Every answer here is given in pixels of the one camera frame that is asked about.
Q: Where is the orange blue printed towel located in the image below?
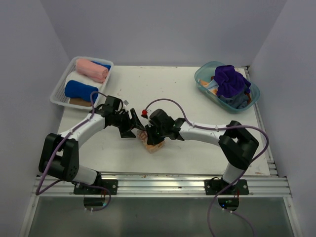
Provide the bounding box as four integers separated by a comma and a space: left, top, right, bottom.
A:
137, 130, 165, 154

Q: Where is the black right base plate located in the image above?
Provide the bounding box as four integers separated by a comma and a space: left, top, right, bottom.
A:
204, 177, 249, 196

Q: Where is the orange towel in tub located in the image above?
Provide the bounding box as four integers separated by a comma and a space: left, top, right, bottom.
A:
199, 79, 210, 87

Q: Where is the pink rolled towel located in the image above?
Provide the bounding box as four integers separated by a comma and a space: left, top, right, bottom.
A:
76, 58, 109, 83

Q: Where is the royal blue towel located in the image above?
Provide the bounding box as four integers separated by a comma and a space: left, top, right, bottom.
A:
65, 80, 99, 103

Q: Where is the aluminium mounting rail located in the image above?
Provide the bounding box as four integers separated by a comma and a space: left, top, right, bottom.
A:
31, 174, 293, 198

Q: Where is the purple towel in tub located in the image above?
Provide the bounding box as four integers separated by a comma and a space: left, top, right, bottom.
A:
214, 65, 251, 98

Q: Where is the white rolled towel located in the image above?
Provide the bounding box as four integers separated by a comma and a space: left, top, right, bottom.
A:
64, 71, 103, 89

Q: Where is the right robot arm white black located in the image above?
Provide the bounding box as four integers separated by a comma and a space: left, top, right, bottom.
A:
145, 109, 259, 194

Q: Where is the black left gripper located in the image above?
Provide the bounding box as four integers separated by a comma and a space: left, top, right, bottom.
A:
112, 108, 145, 138

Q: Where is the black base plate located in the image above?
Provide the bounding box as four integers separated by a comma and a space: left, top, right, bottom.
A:
73, 179, 119, 195
204, 177, 249, 196

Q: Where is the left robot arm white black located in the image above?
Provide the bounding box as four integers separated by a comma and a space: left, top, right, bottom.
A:
39, 96, 145, 194

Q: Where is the white plastic mesh basket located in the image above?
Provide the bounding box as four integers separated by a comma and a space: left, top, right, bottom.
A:
50, 57, 114, 110

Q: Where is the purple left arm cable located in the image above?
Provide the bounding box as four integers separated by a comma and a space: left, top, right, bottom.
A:
36, 91, 112, 213

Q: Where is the blue rolled towel in basket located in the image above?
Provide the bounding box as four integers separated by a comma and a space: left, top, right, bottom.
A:
92, 61, 112, 71

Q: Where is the teal transparent plastic tub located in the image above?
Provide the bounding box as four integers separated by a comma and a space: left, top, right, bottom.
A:
195, 61, 260, 114

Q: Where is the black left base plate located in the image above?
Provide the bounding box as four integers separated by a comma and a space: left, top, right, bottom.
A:
73, 179, 119, 195

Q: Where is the grey-blue towel in tub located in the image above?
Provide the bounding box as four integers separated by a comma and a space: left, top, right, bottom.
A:
219, 94, 248, 109

